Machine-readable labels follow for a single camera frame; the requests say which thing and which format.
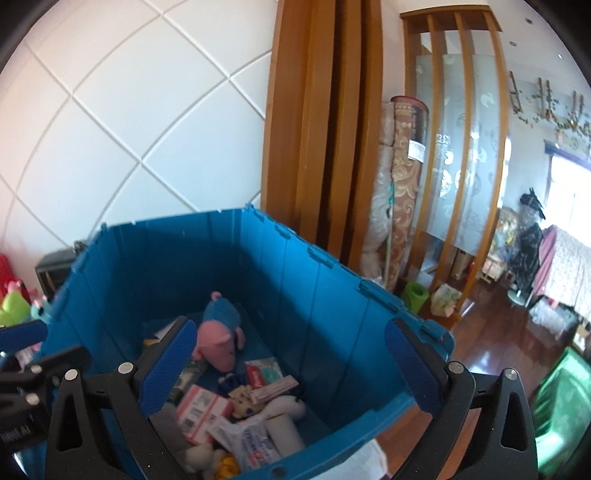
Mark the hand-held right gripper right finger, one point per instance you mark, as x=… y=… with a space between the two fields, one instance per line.
x=411 y=364

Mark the red teal medicine box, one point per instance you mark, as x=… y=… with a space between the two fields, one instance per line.
x=263 y=371

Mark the white paper sheet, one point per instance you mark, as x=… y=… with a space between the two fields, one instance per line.
x=367 y=461

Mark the printed tissue bag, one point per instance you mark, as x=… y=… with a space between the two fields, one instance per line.
x=445 y=300

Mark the rolled patterned carpet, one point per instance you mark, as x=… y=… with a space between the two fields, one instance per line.
x=401 y=184

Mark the white plush toy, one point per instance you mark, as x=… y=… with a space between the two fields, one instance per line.
x=286 y=406

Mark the teal plush toy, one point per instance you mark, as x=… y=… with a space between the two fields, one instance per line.
x=42 y=307

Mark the wooden slat glass screen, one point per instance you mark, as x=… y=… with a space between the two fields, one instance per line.
x=461 y=138

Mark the red pink plush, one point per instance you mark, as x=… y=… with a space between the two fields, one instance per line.
x=9 y=277

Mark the yellow cloth toy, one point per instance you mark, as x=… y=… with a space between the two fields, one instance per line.
x=228 y=466

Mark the green frog plush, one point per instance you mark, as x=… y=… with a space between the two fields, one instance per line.
x=14 y=309

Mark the green rolled mat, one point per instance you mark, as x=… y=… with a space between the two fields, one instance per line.
x=415 y=297

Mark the black hanging garment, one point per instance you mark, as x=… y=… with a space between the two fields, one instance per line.
x=526 y=240

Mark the pink hanging cloth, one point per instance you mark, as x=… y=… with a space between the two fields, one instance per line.
x=568 y=263

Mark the pink pig plush blue shirt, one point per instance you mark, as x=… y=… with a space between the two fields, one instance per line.
x=219 y=337

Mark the small white plush doll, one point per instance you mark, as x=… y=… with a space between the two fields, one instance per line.
x=242 y=404

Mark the white blue sachet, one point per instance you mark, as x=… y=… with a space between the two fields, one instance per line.
x=249 y=443

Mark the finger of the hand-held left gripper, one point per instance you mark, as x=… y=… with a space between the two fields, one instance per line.
x=23 y=337
x=55 y=364

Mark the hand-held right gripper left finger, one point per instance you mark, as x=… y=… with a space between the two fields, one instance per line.
x=171 y=360

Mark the green shiny bag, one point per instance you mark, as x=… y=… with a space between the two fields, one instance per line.
x=563 y=415

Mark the blue plastic crate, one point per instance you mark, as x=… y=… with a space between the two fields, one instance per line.
x=300 y=295

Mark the black box with metal clasp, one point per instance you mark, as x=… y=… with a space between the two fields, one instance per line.
x=55 y=272

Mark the pink white medicine box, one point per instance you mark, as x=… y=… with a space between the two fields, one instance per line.
x=203 y=413

